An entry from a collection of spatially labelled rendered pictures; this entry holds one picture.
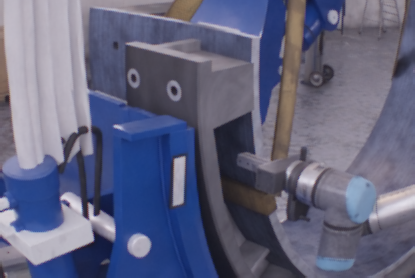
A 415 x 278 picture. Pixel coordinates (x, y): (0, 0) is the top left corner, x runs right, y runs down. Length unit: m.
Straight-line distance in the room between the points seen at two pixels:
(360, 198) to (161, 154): 0.50
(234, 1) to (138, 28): 2.81
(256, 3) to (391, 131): 1.52
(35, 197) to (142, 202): 0.28
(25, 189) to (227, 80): 0.56
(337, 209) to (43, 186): 0.64
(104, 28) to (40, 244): 0.86
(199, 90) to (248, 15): 3.10
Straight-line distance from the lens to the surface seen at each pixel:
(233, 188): 2.02
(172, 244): 1.82
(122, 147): 1.62
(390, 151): 3.59
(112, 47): 2.20
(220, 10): 4.94
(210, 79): 1.71
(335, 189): 1.48
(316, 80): 11.40
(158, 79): 1.78
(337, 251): 1.51
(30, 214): 1.63
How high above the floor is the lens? 2.59
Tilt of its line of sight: 16 degrees down
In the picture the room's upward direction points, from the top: 4 degrees clockwise
